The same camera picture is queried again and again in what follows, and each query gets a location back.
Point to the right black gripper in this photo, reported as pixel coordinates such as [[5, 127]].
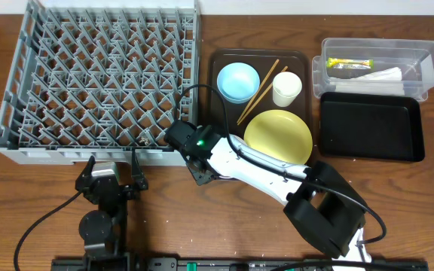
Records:
[[200, 178]]

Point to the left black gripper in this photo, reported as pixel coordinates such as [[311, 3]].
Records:
[[125, 191]]

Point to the white cup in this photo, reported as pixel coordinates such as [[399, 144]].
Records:
[[286, 87]]

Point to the green snack wrapper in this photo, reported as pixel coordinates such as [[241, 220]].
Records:
[[337, 63]]

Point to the white paper napkin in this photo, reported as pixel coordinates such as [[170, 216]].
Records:
[[387, 82]]

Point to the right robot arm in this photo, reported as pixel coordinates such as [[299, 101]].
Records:
[[326, 211]]

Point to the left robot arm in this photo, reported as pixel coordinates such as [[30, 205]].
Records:
[[104, 230]]

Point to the black waste tray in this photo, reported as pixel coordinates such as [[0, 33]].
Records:
[[371, 126]]

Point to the dark brown serving tray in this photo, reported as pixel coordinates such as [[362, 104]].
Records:
[[222, 112]]

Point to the lower wooden chopstick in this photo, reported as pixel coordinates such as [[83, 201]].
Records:
[[253, 105]]

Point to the wooden chopstick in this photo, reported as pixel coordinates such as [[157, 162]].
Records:
[[253, 105], [259, 88]]

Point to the light blue bowl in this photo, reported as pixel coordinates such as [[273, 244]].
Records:
[[238, 82]]

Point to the yellow plate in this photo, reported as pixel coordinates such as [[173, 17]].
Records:
[[281, 135]]

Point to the grey dish rack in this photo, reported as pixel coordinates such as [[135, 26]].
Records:
[[100, 79]]

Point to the upper wooden chopstick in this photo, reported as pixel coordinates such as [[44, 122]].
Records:
[[259, 88]]

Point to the clear plastic bin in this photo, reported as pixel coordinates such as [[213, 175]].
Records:
[[414, 57]]

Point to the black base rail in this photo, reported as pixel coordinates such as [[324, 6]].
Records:
[[173, 264]]

